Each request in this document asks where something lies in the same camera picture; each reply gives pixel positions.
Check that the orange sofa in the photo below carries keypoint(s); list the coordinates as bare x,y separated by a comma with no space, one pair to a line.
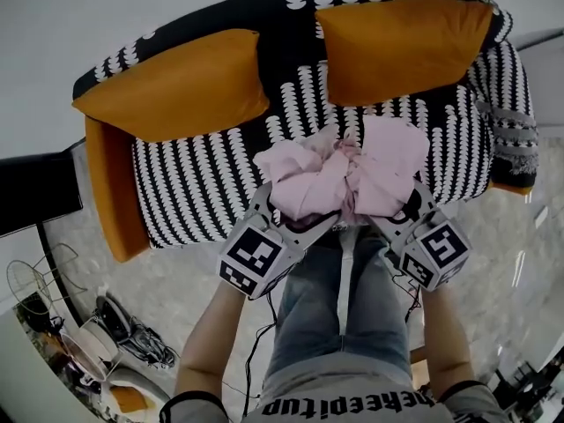
110,201

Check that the round pink side table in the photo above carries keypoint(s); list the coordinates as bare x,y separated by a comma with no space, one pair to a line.
79,355

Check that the black rectangular panel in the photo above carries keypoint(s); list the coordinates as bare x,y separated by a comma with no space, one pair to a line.
39,192

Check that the small orange cushion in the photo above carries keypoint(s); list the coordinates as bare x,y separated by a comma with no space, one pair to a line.
128,399

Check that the person's blue jeans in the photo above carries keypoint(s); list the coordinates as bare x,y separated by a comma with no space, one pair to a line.
308,315

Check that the white pet bed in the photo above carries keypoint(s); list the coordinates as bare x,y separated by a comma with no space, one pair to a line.
145,390

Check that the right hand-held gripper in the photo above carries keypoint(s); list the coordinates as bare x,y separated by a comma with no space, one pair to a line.
434,254

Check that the round white side table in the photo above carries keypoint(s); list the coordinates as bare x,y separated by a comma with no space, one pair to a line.
99,337

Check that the large orange cushion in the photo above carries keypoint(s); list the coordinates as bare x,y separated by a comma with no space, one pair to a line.
396,46
176,91

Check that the pink cloth garment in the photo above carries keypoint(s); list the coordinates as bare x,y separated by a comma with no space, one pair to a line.
383,170

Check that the grey fringed scarf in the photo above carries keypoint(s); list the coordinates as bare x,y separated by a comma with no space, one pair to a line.
515,139

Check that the person's left forearm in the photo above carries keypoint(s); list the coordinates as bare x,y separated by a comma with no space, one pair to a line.
216,337

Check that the person's right forearm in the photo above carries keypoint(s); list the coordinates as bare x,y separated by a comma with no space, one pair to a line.
445,337

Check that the black robot vacuum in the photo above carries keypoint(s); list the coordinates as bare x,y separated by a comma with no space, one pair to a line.
112,315

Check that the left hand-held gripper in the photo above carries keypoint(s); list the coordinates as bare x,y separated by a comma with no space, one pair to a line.
255,258

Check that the person's grey printed t-shirt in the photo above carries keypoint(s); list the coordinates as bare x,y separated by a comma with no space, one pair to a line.
352,379

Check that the white cabinet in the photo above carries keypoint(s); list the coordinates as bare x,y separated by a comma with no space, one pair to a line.
546,82

